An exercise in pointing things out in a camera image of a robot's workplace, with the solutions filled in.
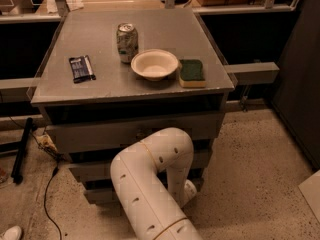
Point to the green yellow sponge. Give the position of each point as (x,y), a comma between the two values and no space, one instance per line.
(191,74)

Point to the grey bottom drawer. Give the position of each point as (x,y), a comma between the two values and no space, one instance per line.
(102,191)

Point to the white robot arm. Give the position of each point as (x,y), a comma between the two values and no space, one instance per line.
(153,212)

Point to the black bar on floor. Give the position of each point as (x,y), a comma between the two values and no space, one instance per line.
(16,171)

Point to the grey drawer cabinet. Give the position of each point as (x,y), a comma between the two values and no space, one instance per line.
(118,93)

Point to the grey side rail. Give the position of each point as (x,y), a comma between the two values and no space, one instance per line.
(253,73)
(17,90)

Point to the green white soda can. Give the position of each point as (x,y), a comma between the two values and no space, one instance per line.
(127,42)

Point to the white crumpled cloth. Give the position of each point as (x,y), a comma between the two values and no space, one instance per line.
(75,4)

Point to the white power strip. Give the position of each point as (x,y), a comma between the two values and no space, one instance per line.
(45,141)

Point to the white board on floor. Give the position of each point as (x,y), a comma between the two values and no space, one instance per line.
(310,189)

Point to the grey top drawer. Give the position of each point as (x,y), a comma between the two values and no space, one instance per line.
(82,137)

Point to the blue snack packet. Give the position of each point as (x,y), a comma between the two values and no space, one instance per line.
(81,69)

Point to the white paper bowl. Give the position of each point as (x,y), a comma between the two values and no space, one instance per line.
(154,64)

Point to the grey side rail left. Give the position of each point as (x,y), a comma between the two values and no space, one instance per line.
(17,90)

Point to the white shoe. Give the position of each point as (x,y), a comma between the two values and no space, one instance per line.
(13,233)

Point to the grey side rail right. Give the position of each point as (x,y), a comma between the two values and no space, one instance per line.
(253,73)

